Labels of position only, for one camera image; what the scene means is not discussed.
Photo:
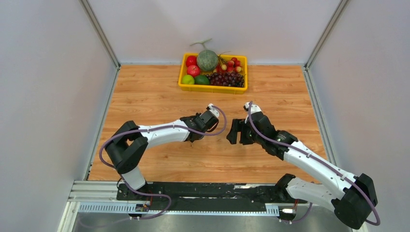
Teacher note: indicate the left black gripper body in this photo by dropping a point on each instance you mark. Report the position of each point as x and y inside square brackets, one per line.
[198, 115]

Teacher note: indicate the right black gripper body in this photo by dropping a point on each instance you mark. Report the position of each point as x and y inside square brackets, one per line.
[252, 137]

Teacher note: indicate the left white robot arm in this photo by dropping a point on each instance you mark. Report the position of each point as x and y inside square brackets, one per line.
[127, 146]

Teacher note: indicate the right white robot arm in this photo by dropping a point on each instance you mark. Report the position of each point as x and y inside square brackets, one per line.
[352, 198]

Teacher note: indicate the dark green avocado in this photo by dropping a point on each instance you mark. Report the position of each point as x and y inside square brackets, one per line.
[201, 80]

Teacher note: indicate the light green lime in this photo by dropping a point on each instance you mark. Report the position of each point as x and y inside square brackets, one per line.
[188, 80]

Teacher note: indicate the dark purple grape bunch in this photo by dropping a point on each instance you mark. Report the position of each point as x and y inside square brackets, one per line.
[229, 79]

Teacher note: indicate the pink red apple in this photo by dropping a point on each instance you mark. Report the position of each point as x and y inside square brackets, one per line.
[193, 70]

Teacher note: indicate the yellow plastic tray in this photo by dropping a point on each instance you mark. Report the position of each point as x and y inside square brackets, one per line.
[215, 89]

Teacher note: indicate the red cherry bunch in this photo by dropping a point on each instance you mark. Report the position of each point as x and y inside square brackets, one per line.
[229, 64]

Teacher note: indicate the green netted melon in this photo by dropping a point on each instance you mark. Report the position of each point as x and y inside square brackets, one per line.
[207, 60]

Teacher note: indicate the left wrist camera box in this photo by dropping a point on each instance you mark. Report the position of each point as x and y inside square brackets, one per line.
[211, 108]

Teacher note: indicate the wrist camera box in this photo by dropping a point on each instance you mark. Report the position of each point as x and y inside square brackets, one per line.
[251, 109]
[211, 108]

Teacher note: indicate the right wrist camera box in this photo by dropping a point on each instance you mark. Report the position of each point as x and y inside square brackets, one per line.
[251, 109]

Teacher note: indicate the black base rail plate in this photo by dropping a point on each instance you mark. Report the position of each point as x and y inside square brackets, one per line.
[220, 197]

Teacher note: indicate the right aluminium corner post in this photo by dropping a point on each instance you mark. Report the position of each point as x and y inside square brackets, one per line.
[326, 32]

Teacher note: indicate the aluminium corner post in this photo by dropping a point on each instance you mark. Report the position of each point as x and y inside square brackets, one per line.
[99, 30]
[326, 32]

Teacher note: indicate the left aluminium corner post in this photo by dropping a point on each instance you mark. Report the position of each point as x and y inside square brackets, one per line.
[99, 30]

